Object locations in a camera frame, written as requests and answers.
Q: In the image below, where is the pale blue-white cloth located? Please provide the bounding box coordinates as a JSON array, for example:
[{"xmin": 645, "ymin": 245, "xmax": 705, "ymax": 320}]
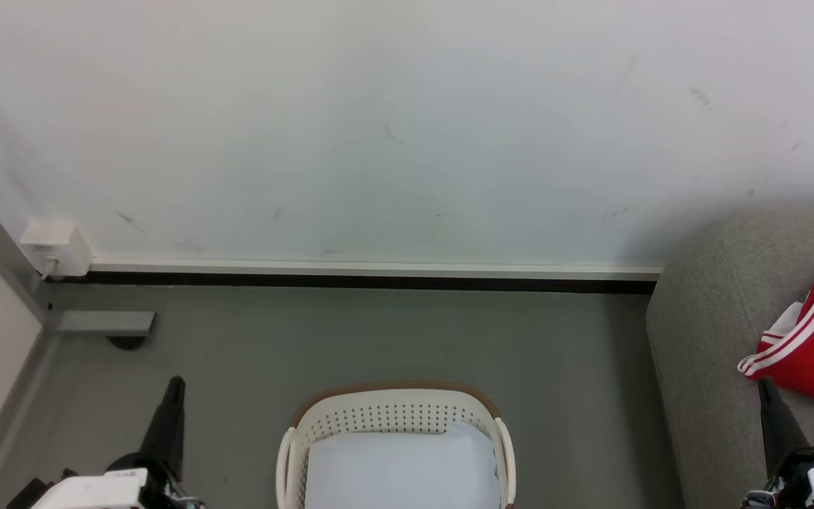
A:
[{"xmin": 304, "ymin": 421, "xmax": 502, "ymax": 509}]

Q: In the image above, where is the white wall socket box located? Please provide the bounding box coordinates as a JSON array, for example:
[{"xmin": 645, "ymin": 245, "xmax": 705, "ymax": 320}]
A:
[{"xmin": 20, "ymin": 221, "xmax": 94, "ymax": 279}]

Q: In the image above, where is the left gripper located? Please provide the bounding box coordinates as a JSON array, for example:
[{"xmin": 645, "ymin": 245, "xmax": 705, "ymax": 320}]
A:
[{"xmin": 8, "ymin": 377, "xmax": 205, "ymax": 509}]

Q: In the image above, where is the grey fabric sofa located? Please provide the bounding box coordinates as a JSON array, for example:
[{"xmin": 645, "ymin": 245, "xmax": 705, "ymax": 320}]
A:
[{"xmin": 646, "ymin": 205, "xmax": 814, "ymax": 509}]

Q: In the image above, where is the white and black baseboard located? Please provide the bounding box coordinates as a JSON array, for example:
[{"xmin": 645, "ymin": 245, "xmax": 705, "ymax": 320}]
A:
[{"xmin": 89, "ymin": 258, "xmax": 663, "ymax": 296}]

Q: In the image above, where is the cream perforated laundry basket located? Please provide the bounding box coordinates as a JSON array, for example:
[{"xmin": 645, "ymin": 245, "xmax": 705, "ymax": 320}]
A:
[{"xmin": 276, "ymin": 382, "xmax": 517, "ymax": 509}]

